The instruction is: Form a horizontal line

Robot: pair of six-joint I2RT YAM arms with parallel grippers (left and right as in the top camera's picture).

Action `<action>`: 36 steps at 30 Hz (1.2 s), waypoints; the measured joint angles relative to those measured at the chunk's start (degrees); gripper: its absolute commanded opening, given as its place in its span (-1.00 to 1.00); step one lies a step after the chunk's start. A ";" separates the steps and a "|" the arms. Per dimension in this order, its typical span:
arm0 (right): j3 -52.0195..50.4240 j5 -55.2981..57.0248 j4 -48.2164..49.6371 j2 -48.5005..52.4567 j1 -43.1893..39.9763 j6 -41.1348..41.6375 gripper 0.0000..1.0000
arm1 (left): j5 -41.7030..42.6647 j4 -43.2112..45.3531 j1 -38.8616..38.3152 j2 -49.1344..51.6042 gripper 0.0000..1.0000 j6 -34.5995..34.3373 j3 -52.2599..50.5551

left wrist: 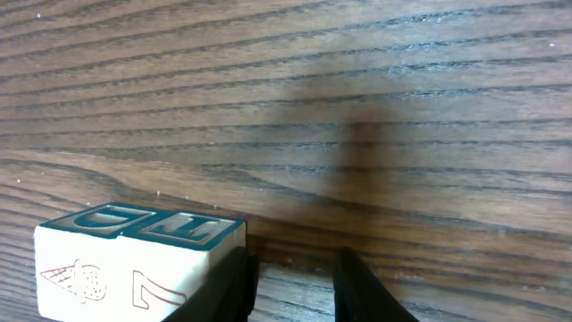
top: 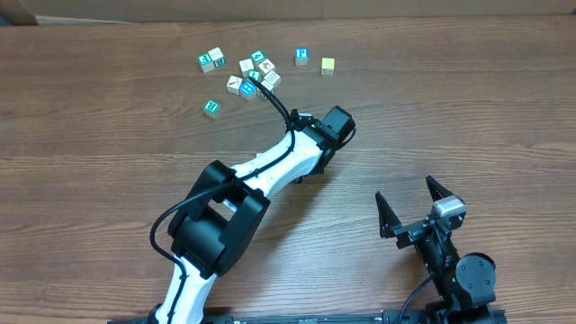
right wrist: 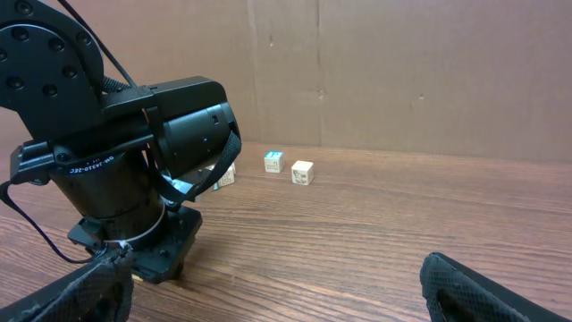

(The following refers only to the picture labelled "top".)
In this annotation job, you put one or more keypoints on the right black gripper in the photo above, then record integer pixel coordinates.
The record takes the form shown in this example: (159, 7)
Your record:
(411, 232)

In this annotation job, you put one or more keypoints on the yellow block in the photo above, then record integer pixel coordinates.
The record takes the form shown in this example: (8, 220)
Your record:
(327, 66)

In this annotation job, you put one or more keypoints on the green R letter block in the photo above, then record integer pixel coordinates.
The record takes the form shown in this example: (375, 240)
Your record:
(212, 108)

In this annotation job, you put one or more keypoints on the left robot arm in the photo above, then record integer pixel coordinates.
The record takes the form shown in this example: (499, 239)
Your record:
(213, 226)

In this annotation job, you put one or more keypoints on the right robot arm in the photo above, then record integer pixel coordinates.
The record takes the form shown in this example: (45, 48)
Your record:
(465, 284)

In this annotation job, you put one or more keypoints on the white block dark side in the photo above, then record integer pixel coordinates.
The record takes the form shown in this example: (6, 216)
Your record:
(270, 87)

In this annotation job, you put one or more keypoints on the white grid picture block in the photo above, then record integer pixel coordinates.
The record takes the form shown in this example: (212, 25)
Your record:
(273, 78)

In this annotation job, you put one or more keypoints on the blue P letter block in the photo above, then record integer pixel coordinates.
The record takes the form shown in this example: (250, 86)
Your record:
(301, 56)

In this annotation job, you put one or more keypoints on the blue top block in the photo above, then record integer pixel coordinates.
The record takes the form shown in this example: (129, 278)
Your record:
(247, 90)

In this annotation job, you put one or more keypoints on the white red picture block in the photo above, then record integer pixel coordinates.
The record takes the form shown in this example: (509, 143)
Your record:
(266, 66)

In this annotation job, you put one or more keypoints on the green J letter block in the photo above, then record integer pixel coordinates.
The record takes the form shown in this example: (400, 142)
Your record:
(254, 75)

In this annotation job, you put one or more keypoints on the white tool picture block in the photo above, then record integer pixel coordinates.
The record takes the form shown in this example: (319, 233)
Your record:
(233, 84)

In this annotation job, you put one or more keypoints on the green top picture block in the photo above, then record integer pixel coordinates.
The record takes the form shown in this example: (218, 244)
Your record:
(257, 57)

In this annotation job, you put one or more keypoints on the white plain picture block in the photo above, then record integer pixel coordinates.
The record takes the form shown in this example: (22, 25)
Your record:
(246, 65)

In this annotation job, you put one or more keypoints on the white block green side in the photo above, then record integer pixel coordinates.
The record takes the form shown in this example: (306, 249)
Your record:
(217, 57)

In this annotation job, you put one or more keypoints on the green F letter block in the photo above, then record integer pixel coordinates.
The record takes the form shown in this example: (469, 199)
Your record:
(206, 63)

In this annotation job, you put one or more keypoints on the cardboard back panel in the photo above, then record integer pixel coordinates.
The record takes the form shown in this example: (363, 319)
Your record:
(166, 11)

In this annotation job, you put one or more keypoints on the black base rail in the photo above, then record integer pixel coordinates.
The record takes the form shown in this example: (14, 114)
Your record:
(385, 317)

